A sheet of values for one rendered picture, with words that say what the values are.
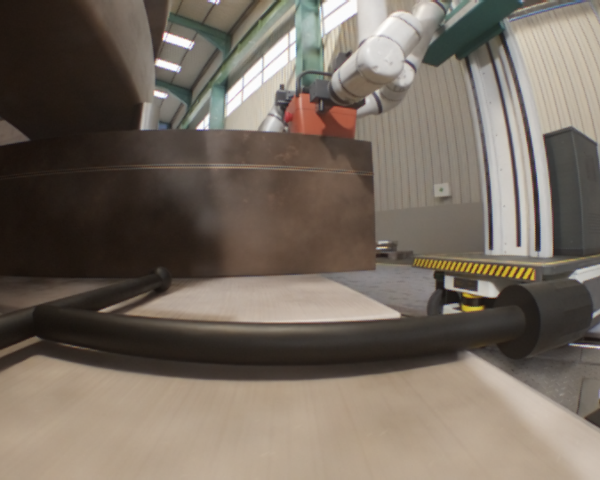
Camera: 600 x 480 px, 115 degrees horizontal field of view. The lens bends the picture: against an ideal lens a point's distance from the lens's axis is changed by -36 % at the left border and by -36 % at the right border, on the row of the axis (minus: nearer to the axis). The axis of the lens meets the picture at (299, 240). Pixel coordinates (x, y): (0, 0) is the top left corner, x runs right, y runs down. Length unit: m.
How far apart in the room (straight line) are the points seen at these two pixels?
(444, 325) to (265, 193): 0.61
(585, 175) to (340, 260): 1.11
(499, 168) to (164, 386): 1.43
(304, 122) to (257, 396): 0.75
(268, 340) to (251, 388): 0.03
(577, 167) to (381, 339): 1.25
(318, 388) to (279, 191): 0.63
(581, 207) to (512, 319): 1.11
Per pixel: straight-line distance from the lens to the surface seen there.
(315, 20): 13.52
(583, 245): 1.35
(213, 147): 0.77
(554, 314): 0.28
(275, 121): 1.16
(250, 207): 0.74
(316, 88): 0.72
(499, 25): 1.53
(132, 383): 0.20
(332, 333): 0.19
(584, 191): 1.39
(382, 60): 0.57
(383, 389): 0.18
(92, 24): 0.75
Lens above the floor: 0.40
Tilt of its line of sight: level
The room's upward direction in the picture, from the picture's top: 1 degrees counter-clockwise
